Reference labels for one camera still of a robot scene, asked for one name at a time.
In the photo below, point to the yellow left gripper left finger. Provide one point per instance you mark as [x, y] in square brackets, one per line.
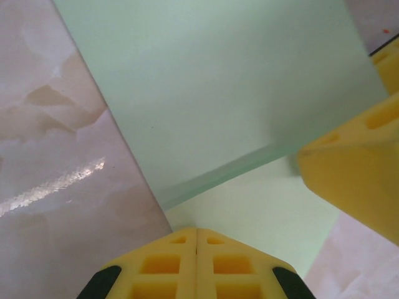
[156, 271]

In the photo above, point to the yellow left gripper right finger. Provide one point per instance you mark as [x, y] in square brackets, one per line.
[237, 271]

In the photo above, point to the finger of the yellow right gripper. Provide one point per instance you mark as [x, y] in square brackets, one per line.
[358, 168]
[389, 68]

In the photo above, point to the light green paper sheet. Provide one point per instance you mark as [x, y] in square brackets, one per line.
[202, 93]

